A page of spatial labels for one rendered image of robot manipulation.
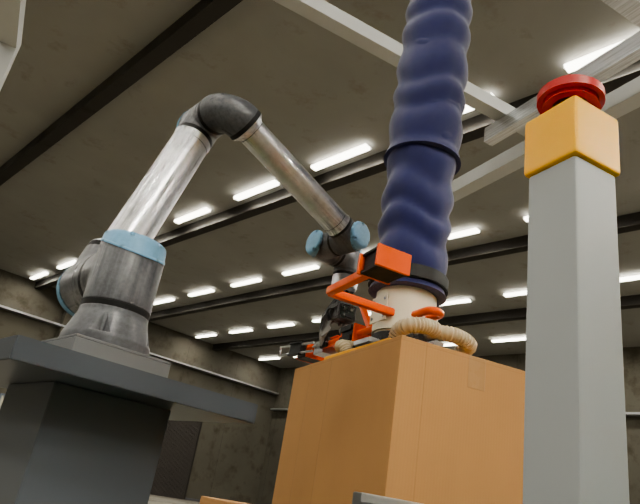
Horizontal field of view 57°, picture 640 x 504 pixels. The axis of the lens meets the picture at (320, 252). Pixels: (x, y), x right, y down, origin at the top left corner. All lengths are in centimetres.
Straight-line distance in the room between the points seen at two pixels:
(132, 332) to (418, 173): 93
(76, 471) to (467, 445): 79
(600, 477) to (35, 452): 93
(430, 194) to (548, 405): 122
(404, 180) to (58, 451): 112
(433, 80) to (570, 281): 142
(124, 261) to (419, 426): 72
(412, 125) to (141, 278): 94
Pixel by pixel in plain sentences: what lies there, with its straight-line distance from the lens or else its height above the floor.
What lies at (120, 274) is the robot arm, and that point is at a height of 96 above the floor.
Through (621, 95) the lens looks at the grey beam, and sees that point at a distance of 418.
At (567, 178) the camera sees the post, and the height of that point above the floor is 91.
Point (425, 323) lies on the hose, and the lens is 147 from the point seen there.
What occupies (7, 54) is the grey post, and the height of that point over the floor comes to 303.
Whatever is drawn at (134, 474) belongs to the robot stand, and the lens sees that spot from 128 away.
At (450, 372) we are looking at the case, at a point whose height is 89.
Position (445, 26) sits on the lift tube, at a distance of 211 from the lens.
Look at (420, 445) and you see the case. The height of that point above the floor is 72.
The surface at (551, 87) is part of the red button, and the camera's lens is 70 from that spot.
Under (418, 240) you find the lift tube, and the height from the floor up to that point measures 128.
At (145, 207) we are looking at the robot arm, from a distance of 163.
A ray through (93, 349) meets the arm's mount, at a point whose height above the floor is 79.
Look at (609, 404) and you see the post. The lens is 57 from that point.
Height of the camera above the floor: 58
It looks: 23 degrees up
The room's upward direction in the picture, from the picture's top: 10 degrees clockwise
